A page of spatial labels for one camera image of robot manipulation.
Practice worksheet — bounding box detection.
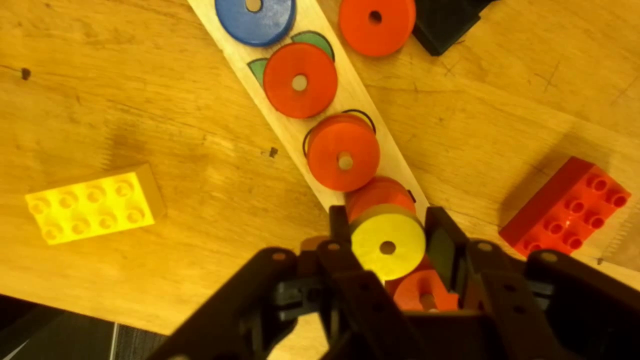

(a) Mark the orange wooden ring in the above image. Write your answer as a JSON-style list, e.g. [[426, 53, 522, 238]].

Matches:
[[304, 114, 382, 194], [345, 173, 419, 225]]

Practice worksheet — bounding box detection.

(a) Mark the blue wooden ring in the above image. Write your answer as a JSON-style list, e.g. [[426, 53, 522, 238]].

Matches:
[[215, 0, 299, 48]]

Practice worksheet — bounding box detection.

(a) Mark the wooden peg platform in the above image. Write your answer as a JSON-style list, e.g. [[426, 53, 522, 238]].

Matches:
[[187, 0, 432, 222]]

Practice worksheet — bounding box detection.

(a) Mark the red toy brick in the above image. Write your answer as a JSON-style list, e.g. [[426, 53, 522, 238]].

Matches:
[[498, 156, 633, 258]]

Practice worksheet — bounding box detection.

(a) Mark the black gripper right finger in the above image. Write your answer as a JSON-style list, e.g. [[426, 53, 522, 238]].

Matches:
[[424, 204, 640, 360]]

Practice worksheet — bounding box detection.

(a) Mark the yellow toy brick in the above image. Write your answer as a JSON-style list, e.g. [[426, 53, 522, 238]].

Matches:
[[25, 163, 167, 247]]

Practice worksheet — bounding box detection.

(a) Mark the red wooden ring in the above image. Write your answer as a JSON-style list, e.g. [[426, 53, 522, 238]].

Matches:
[[392, 266, 462, 314], [263, 42, 340, 120], [336, 0, 419, 59]]

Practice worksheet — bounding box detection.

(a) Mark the yellow wooden ring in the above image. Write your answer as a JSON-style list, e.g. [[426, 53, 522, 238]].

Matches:
[[349, 210, 428, 284]]

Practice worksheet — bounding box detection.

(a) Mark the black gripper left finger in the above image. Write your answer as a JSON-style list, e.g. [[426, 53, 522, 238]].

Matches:
[[149, 204, 378, 360]]

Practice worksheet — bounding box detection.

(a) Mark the black rectangular block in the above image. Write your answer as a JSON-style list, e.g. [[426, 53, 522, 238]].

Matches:
[[410, 0, 498, 58]]

